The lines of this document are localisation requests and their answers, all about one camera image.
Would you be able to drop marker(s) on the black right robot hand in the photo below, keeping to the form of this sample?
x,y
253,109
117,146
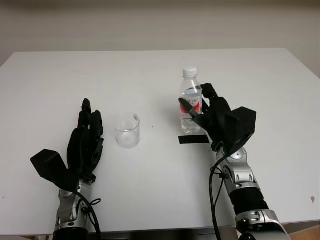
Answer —
x,y
216,120

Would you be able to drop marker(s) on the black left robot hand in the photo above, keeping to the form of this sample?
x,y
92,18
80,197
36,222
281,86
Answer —
x,y
83,147

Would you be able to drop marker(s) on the clear water bottle red label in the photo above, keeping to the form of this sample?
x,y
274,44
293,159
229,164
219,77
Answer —
x,y
188,85

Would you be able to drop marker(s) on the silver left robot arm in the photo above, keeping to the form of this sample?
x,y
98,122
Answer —
x,y
67,210

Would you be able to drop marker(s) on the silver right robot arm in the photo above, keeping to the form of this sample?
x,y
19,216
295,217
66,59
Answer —
x,y
247,195

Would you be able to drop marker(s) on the clear glass cup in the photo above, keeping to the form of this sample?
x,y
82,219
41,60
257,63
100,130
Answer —
x,y
127,135

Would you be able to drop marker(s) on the black tape strip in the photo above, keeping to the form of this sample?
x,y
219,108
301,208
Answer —
x,y
192,140

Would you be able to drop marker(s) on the dark robot torso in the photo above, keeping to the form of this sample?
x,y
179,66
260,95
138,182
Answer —
x,y
165,235

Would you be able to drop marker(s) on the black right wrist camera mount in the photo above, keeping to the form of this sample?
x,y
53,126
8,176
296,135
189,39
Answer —
x,y
241,127

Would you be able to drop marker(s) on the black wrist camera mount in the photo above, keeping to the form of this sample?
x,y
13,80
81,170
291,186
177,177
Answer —
x,y
48,165
241,127

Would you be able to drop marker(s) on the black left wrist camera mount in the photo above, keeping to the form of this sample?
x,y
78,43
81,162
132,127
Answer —
x,y
48,165

